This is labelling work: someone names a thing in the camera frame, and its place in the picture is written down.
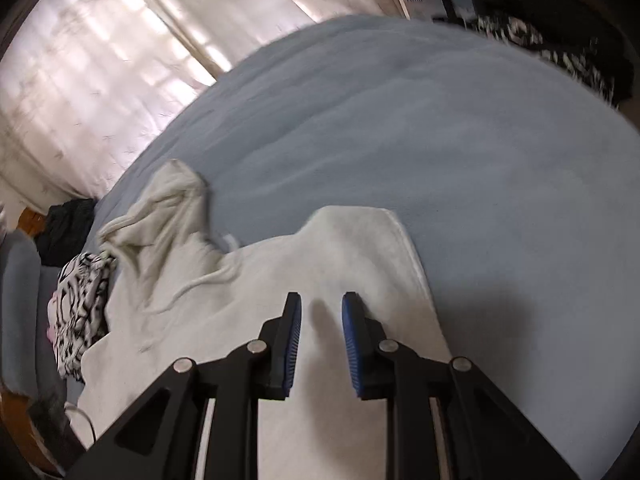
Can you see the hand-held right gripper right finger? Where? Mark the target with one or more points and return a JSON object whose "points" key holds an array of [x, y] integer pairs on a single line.
{"points": [[350, 345]]}

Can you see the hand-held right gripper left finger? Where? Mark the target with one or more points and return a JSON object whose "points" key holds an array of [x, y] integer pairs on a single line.
{"points": [[292, 345]]}

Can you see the white hoodie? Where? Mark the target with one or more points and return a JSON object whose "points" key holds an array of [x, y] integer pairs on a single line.
{"points": [[330, 260]]}

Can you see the black and white printed clothes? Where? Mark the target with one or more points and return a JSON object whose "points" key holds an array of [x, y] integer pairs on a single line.
{"points": [[80, 305]]}

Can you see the light blue blanket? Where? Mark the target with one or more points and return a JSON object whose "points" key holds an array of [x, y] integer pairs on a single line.
{"points": [[400, 135]]}

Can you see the grey pillow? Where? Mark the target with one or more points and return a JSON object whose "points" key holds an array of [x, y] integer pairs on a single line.
{"points": [[20, 310]]}

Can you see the white patterned curtain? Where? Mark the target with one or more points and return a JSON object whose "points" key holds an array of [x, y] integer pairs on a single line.
{"points": [[100, 60]]}

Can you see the white appliance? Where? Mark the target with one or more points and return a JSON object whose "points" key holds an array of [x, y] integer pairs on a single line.
{"points": [[420, 5]]}

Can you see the black white patterned cloth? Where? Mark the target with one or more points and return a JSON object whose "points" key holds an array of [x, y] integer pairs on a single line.
{"points": [[565, 60]]}

